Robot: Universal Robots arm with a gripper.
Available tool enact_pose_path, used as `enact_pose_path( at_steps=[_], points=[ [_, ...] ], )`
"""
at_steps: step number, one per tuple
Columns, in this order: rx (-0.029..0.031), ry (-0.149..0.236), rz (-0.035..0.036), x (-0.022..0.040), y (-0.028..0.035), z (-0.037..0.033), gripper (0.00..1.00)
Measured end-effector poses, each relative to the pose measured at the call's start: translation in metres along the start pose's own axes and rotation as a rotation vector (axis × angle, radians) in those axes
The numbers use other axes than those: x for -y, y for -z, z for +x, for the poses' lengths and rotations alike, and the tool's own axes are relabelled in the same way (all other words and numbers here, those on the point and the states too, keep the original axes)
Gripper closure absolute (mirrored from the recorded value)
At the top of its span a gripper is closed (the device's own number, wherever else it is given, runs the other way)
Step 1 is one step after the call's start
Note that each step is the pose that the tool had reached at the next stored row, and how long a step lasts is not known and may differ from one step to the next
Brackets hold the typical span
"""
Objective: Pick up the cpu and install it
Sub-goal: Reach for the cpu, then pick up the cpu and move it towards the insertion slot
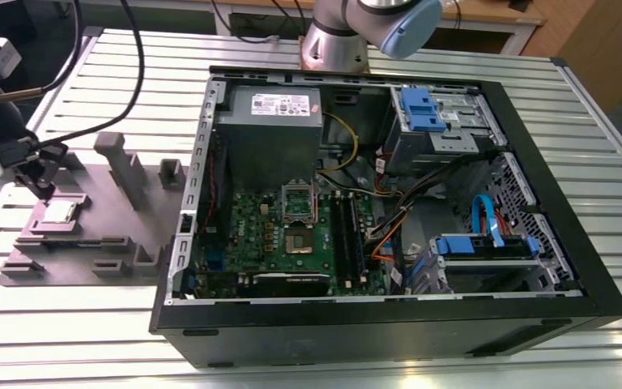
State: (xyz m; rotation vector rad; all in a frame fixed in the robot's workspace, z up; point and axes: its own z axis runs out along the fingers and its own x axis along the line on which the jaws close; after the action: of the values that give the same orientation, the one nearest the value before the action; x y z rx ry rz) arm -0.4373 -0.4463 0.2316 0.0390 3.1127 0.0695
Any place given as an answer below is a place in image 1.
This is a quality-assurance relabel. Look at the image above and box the blue drive latch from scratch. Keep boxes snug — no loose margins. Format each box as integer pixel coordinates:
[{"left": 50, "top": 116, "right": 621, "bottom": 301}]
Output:
[{"left": 398, "top": 88, "right": 449, "bottom": 134}]

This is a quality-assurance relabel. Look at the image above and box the silver disk bay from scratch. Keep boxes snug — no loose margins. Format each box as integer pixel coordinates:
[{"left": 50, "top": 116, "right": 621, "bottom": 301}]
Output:
[{"left": 426, "top": 254, "right": 579, "bottom": 295}]

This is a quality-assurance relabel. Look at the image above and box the CPU socket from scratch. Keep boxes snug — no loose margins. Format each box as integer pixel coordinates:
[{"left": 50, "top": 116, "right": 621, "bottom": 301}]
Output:
[{"left": 282, "top": 224, "right": 321, "bottom": 257}]

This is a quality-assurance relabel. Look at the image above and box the grey parts rack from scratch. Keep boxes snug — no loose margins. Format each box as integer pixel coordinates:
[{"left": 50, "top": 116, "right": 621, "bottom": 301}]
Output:
[{"left": 0, "top": 131, "right": 192, "bottom": 288}]

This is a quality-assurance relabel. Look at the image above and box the black RAM slot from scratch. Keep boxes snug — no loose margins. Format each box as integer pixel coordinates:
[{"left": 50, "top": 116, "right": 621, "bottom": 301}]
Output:
[
  {"left": 329, "top": 192, "right": 350, "bottom": 287},
  {"left": 345, "top": 193, "right": 369, "bottom": 283}
]

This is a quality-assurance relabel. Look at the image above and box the silver drive cage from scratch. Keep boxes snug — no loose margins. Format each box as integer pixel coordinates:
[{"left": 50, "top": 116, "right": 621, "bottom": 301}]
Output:
[{"left": 385, "top": 85, "right": 509, "bottom": 176}]

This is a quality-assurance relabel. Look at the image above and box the orange wire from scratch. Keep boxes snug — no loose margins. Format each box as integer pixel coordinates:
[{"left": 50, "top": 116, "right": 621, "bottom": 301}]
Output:
[{"left": 368, "top": 224, "right": 402, "bottom": 263}]

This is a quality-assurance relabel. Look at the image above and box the brown cabinet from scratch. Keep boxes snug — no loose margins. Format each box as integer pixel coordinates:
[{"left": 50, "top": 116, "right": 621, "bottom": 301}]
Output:
[{"left": 523, "top": 0, "right": 622, "bottom": 113}]

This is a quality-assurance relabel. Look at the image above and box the green motherboard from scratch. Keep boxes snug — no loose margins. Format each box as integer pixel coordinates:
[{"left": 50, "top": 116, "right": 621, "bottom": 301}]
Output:
[{"left": 194, "top": 188, "right": 397, "bottom": 300}]

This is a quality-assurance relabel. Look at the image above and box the loose cable metal plug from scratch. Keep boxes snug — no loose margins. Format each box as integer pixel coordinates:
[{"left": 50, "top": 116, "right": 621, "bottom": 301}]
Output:
[{"left": 210, "top": 0, "right": 312, "bottom": 45}]

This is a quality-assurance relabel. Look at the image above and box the blue drive rail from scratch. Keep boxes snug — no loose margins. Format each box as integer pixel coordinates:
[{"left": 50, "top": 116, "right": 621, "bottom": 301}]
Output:
[{"left": 401, "top": 242, "right": 432, "bottom": 295}]

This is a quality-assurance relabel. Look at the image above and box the black graphics card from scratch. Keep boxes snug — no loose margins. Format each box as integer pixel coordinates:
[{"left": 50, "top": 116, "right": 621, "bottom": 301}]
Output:
[{"left": 237, "top": 270, "right": 332, "bottom": 299}]

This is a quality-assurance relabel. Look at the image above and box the thick black camera cable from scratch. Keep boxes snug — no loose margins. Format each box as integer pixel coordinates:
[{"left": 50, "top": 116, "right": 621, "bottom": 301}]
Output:
[{"left": 0, "top": 0, "right": 145, "bottom": 168}]

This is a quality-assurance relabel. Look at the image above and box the black PC case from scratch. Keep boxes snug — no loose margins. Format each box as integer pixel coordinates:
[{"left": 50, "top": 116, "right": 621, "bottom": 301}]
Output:
[{"left": 146, "top": 64, "right": 622, "bottom": 370}]

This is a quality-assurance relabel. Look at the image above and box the black cable bundle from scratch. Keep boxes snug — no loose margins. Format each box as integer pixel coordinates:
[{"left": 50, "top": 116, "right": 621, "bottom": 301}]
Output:
[{"left": 368, "top": 150, "right": 499, "bottom": 242}]

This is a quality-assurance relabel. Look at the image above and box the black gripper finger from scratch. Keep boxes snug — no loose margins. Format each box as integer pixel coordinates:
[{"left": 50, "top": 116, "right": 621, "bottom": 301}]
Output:
[
  {"left": 16, "top": 161, "right": 48, "bottom": 199},
  {"left": 37, "top": 143, "right": 69, "bottom": 199}
]

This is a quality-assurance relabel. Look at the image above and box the silver CPU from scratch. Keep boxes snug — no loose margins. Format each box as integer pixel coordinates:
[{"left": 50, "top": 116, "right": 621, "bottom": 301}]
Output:
[{"left": 40, "top": 199, "right": 81, "bottom": 224}]

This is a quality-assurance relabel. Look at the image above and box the hard disk in blue carrier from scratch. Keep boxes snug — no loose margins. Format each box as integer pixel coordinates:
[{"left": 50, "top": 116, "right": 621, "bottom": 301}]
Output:
[{"left": 430, "top": 233, "right": 539, "bottom": 263}]

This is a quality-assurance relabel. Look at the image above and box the thin red wire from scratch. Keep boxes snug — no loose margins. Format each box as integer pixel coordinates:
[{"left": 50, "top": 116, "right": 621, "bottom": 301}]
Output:
[{"left": 206, "top": 156, "right": 221, "bottom": 214}]

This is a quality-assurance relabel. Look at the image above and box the grey power supply unit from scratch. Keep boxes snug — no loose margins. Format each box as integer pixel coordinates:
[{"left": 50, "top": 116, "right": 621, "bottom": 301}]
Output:
[{"left": 214, "top": 85, "right": 326, "bottom": 183}]

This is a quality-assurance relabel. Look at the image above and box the white power supply label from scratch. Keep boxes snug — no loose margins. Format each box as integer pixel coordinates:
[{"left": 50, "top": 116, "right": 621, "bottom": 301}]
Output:
[{"left": 248, "top": 92, "right": 313, "bottom": 118}]

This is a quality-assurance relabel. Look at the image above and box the blue SATA wire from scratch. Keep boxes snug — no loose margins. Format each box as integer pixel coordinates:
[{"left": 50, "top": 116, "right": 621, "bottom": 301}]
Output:
[{"left": 470, "top": 194, "right": 507, "bottom": 249}]

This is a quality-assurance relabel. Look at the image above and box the red SATA wire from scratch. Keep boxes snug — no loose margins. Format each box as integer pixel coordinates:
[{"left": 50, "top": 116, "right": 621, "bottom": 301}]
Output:
[{"left": 493, "top": 204, "right": 510, "bottom": 236}]

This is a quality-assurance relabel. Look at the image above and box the yellow wire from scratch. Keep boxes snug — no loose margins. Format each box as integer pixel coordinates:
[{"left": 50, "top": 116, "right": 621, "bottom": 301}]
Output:
[{"left": 314, "top": 111, "right": 360, "bottom": 176}]

